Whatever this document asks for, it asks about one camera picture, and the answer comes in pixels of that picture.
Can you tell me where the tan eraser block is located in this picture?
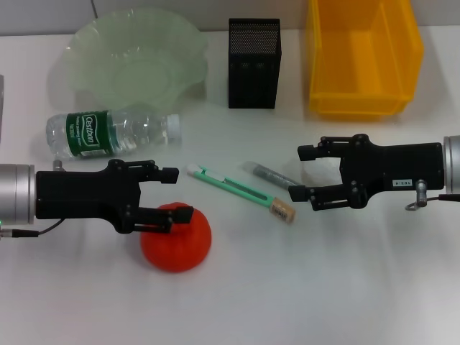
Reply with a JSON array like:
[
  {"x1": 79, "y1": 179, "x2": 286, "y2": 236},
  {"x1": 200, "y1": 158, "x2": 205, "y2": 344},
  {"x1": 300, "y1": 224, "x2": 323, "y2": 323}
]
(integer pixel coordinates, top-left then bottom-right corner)
[{"x1": 268, "y1": 199, "x2": 298, "y2": 226}]

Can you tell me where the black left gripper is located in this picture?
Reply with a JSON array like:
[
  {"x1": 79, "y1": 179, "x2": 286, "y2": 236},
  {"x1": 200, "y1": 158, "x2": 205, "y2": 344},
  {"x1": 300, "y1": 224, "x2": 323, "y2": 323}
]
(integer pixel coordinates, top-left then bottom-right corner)
[{"x1": 35, "y1": 160, "x2": 196, "y2": 235}]

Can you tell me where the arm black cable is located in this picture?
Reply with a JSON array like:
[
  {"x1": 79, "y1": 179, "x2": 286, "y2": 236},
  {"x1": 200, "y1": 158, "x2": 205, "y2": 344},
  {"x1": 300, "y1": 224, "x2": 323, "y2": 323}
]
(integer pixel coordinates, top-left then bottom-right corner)
[
  {"x1": 0, "y1": 218, "x2": 69, "y2": 239},
  {"x1": 405, "y1": 179, "x2": 460, "y2": 211}
]

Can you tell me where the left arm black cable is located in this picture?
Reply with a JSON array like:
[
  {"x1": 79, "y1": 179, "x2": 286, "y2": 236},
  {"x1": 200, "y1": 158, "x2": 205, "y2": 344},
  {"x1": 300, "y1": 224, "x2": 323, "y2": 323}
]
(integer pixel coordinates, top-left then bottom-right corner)
[{"x1": 0, "y1": 218, "x2": 69, "y2": 239}]

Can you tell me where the red orange fruit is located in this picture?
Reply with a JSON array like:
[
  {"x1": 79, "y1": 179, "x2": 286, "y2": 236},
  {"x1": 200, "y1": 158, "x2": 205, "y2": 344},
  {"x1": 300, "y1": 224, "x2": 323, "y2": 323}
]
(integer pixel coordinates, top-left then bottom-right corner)
[{"x1": 139, "y1": 202, "x2": 213, "y2": 274}]

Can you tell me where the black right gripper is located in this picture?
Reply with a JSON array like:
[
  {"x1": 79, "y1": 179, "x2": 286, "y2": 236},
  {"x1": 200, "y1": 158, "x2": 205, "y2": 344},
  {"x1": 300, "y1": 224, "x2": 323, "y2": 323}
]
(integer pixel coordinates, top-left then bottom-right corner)
[{"x1": 288, "y1": 133, "x2": 445, "y2": 212}]

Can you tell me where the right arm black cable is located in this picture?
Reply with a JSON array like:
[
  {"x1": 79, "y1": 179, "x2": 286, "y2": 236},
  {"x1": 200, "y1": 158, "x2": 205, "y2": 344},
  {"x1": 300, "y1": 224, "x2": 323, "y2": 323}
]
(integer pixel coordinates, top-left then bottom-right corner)
[{"x1": 405, "y1": 179, "x2": 460, "y2": 211}]

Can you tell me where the clear green-label water bottle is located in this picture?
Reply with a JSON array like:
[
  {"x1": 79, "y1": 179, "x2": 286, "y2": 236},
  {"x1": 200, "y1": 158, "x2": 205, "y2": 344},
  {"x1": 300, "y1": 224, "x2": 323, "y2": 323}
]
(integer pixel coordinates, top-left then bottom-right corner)
[{"x1": 45, "y1": 109, "x2": 183, "y2": 161}]

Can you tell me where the black mesh pen holder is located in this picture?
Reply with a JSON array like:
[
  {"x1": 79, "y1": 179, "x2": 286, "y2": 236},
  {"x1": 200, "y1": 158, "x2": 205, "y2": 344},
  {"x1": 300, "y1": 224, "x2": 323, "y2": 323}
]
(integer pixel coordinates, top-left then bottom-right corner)
[{"x1": 228, "y1": 17, "x2": 282, "y2": 110}]

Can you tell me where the green white pen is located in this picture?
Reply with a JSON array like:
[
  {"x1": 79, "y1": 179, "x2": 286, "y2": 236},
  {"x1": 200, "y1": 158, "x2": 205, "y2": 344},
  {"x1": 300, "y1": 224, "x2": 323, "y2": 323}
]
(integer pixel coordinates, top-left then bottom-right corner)
[{"x1": 185, "y1": 163, "x2": 276, "y2": 210}]

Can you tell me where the yellow plastic bin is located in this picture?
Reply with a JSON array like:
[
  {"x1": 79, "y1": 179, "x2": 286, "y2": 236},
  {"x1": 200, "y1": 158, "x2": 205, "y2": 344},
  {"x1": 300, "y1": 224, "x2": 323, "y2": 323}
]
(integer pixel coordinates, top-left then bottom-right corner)
[{"x1": 305, "y1": 0, "x2": 425, "y2": 121}]

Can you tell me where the grey marker pen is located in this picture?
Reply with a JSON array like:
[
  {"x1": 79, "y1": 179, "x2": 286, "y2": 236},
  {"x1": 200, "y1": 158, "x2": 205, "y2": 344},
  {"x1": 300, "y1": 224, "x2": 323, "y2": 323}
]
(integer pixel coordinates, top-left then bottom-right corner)
[{"x1": 242, "y1": 160, "x2": 303, "y2": 190}]

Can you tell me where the green glass fruit plate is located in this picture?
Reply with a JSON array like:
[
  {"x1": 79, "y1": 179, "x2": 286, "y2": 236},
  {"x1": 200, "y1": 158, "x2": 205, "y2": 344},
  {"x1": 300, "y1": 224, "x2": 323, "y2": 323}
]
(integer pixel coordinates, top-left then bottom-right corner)
[{"x1": 48, "y1": 7, "x2": 209, "y2": 113}]

